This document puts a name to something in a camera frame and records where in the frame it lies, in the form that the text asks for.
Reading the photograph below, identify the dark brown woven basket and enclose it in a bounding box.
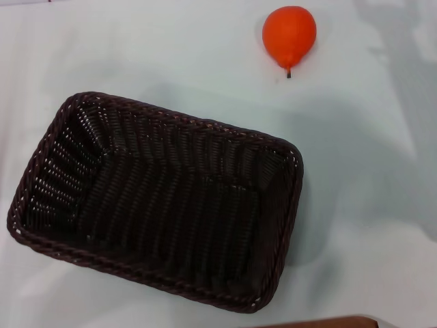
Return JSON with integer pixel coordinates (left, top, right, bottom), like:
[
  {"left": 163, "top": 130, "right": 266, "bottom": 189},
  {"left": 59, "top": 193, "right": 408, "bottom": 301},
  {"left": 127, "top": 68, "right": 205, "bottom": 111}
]
[{"left": 5, "top": 90, "right": 305, "bottom": 314}]

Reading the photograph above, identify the brown wooden edge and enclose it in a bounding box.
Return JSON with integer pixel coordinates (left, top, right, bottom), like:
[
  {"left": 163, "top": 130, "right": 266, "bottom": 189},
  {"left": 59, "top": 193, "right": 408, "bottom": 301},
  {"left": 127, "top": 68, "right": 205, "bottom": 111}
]
[{"left": 261, "top": 314, "right": 380, "bottom": 328}]

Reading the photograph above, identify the orange plastic pear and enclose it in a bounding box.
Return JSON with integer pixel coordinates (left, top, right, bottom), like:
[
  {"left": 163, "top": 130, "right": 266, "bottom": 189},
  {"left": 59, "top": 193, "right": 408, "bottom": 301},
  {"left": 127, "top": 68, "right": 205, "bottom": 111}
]
[{"left": 262, "top": 6, "right": 318, "bottom": 79}]

